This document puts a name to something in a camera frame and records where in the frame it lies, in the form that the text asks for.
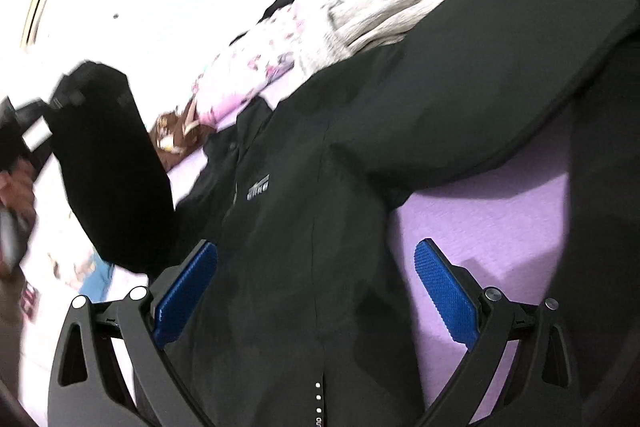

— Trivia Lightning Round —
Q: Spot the black zip jacket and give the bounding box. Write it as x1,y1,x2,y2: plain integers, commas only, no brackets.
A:
46,0,639,426

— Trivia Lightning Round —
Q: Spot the person's left hand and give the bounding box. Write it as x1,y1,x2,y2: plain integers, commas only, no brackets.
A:
1,159,36,279

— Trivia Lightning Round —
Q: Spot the blue pillow with orange dots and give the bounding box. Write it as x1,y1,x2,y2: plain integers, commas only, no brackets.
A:
78,251,115,303

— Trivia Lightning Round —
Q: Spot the purple fleece bed sheet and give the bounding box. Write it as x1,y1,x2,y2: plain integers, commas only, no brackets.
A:
164,0,582,423

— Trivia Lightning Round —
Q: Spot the brown printed garment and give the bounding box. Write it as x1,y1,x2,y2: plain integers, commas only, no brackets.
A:
149,98,212,172

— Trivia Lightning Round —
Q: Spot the pink floral rolled duvet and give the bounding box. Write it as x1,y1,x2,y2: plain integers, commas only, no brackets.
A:
189,0,350,128

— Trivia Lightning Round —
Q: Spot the grey fuzzy blanket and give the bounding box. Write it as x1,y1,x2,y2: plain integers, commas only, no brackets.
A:
293,0,444,77

